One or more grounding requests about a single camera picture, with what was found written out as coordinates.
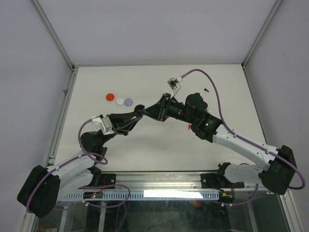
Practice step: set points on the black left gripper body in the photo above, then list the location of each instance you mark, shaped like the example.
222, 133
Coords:
114, 122

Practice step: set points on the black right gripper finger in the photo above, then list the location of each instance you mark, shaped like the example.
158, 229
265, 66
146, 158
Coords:
154, 109
147, 114

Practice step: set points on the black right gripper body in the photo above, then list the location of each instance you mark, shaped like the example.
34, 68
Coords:
162, 112

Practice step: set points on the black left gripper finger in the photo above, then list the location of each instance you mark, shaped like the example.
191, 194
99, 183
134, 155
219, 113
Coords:
129, 125
137, 113

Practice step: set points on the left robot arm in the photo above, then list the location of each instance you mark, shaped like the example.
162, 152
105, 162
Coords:
45, 186

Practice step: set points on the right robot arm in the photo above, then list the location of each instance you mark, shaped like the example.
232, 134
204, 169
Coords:
272, 167

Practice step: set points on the white round charging case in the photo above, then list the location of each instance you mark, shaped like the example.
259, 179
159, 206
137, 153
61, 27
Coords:
120, 101

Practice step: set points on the orange round charging case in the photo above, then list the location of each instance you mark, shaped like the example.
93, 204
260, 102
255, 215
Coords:
110, 97

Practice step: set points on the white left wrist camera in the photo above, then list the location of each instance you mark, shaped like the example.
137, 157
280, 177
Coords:
104, 123

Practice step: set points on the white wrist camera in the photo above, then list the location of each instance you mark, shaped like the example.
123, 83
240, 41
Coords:
175, 86
104, 123

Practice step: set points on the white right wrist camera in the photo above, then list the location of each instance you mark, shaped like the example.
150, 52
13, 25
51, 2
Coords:
175, 86

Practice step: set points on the aluminium mounting rail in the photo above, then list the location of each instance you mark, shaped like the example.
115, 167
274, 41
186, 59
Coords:
174, 180

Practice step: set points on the white slotted cable duct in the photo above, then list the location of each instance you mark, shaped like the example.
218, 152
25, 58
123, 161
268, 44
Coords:
146, 195

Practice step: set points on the aluminium frame post left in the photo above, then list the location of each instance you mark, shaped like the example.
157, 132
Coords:
52, 33

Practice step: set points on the aluminium frame post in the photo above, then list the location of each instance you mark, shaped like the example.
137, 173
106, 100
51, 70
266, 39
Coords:
52, 33
270, 16

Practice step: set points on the aluminium frame post right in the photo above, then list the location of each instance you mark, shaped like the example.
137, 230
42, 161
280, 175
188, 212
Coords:
270, 16

